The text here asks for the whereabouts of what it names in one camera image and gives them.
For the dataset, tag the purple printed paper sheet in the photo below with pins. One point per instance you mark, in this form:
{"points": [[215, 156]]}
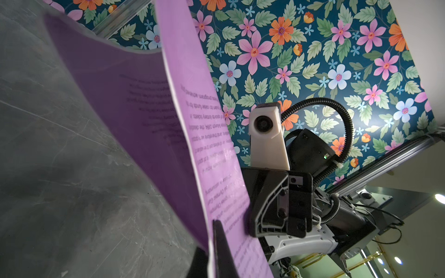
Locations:
{"points": [[163, 109]]}

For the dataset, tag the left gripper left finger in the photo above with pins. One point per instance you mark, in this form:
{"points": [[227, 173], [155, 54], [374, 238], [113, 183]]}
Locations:
{"points": [[198, 268]]}

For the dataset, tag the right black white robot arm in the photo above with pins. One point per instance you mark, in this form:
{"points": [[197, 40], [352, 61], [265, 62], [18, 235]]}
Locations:
{"points": [[338, 231]]}

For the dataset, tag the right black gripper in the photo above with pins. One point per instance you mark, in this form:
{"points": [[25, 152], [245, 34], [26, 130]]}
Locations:
{"points": [[280, 202]]}

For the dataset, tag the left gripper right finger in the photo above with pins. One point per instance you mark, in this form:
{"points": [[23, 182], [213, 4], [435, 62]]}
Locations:
{"points": [[225, 266]]}

